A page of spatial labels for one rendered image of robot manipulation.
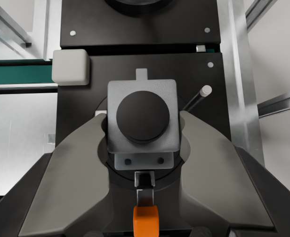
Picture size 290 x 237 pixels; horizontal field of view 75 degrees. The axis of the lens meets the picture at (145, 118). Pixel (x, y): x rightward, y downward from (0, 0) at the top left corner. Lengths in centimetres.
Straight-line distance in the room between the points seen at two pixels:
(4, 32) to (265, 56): 46
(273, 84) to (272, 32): 12
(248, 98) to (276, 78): 17
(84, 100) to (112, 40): 10
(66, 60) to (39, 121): 12
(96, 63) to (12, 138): 19
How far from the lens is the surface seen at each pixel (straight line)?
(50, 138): 29
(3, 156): 39
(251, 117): 31
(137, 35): 31
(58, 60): 29
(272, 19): 54
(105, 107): 25
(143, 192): 17
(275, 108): 33
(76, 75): 27
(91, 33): 32
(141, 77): 17
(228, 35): 35
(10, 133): 38
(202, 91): 17
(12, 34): 34
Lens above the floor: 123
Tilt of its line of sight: 81 degrees down
